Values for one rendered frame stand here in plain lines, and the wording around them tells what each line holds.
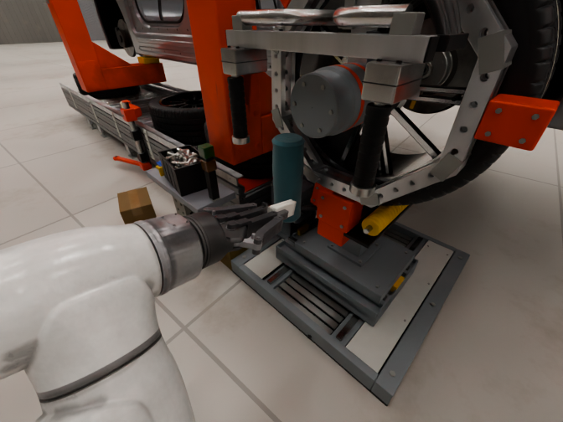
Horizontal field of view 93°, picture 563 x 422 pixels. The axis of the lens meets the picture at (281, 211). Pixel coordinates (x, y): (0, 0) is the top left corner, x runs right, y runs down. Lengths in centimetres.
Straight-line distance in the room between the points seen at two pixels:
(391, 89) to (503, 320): 122
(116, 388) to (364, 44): 49
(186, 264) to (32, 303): 13
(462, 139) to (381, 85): 26
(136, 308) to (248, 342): 87
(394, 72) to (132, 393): 44
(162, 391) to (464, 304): 130
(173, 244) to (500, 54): 56
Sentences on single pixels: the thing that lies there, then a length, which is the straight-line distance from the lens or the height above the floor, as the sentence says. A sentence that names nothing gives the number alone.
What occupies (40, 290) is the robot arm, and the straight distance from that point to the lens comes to 28.
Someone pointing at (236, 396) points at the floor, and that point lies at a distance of 106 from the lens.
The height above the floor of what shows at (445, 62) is 88.
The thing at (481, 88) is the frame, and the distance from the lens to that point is 61.
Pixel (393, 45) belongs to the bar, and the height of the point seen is 97.
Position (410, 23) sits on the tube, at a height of 99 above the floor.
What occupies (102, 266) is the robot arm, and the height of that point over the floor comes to 82.
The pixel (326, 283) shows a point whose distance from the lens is 110.
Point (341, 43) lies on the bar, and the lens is 49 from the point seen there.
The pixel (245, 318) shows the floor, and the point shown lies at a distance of 119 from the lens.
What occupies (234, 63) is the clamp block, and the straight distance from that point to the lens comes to 63.
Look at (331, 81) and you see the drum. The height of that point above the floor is 90.
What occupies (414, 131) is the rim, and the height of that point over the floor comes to 77.
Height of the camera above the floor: 99
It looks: 36 degrees down
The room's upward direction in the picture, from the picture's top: straight up
